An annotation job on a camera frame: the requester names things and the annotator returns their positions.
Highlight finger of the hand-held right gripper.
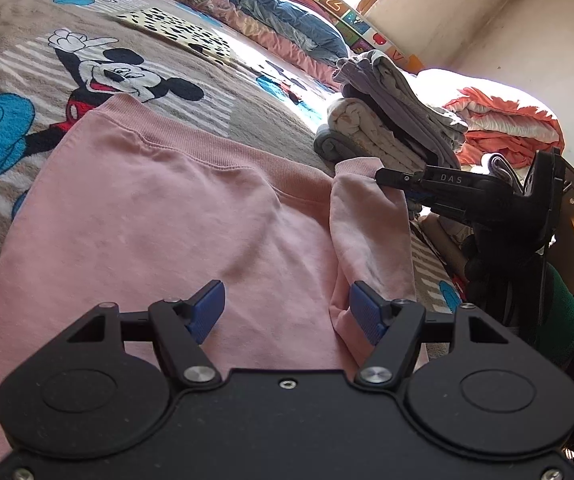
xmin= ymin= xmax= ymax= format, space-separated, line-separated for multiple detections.
xmin=406 ymin=189 xmax=438 ymax=213
xmin=374 ymin=166 xmax=425 ymax=191

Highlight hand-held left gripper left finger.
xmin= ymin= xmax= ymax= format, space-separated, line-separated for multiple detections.
xmin=49 ymin=280 xmax=226 ymax=391

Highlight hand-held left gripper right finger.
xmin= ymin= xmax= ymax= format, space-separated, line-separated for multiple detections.
xmin=349 ymin=280 xmax=522 ymax=391

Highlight pink sweatshirt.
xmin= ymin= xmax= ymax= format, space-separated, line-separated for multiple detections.
xmin=0 ymin=94 xmax=418 ymax=476

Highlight person's right forearm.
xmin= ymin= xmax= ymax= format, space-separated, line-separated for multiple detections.
xmin=537 ymin=260 xmax=574 ymax=466

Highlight person's right hand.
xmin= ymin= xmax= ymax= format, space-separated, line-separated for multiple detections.
xmin=461 ymin=232 xmax=548 ymax=321

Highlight white floral folded garment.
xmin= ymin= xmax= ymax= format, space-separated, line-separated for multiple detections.
xmin=327 ymin=97 xmax=438 ymax=176

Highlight orange white quilt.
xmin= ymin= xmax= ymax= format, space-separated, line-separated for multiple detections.
xmin=442 ymin=86 xmax=565 ymax=168

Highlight lilac grey folded sheets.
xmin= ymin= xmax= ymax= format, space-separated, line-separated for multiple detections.
xmin=334 ymin=50 xmax=470 ymax=171

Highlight white duvet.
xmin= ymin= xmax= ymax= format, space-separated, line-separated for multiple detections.
xmin=414 ymin=67 xmax=552 ymax=111

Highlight colourful picture headboard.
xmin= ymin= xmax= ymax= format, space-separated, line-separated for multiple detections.
xmin=247 ymin=0 xmax=425 ymax=73

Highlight blue striped pillow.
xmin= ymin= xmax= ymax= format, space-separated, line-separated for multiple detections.
xmin=237 ymin=0 xmax=352 ymax=68

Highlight printed cartoon blanket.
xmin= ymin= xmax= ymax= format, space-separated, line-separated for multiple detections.
xmin=0 ymin=0 xmax=462 ymax=321

